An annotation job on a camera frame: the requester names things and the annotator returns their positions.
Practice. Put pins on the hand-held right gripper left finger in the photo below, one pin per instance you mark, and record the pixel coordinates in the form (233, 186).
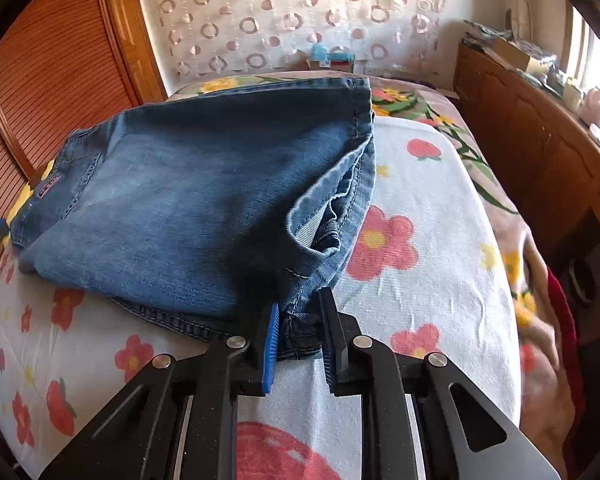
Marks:
(270, 355)

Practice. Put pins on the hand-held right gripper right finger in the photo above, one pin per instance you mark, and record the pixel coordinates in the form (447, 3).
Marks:
(328, 360)

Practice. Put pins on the blue denim pants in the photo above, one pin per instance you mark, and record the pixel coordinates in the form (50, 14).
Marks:
(180, 185)

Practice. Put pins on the white floral bed sheet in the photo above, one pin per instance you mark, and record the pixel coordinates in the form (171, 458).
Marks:
(430, 285)

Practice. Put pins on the wooden slatted headboard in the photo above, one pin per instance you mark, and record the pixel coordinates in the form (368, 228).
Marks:
(55, 60)

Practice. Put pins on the pink floral blanket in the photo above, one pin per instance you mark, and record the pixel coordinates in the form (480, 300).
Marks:
(500, 220)

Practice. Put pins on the red cloth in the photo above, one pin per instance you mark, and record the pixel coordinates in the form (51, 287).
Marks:
(565, 335)

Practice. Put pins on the small colourful box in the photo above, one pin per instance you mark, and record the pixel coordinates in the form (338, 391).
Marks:
(341, 61)

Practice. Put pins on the wooden dresser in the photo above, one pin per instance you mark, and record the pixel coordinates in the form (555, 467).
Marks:
(530, 125)

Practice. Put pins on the pile of assorted small items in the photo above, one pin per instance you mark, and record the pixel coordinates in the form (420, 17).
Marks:
(525, 57)

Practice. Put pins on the pink figurine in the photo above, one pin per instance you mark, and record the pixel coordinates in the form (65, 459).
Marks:
(593, 105)

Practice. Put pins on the window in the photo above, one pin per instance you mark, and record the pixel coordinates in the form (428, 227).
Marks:
(597, 65)

